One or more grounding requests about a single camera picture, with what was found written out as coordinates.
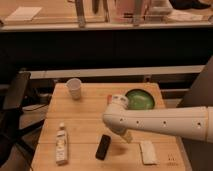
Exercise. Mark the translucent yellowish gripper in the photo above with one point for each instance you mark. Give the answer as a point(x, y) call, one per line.
point(126, 135)

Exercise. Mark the black eraser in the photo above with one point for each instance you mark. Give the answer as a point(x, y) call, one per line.
point(103, 147)

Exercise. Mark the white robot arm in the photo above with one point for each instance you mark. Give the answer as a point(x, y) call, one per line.
point(190, 122)

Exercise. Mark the white sponge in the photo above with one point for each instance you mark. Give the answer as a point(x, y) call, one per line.
point(148, 153)

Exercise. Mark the green bowl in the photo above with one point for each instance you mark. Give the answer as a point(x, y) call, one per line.
point(140, 99)

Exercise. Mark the orange carrot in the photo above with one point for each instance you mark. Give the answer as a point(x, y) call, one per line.
point(109, 98)

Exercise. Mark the small white bottle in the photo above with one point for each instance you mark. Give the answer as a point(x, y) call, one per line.
point(61, 151)

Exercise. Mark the white paper cup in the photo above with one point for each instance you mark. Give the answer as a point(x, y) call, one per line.
point(74, 87)

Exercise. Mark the black office chair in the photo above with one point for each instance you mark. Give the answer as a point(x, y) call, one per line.
point(18, 96)

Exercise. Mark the white paper sheet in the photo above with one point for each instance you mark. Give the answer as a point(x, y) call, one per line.
point(23, 14)

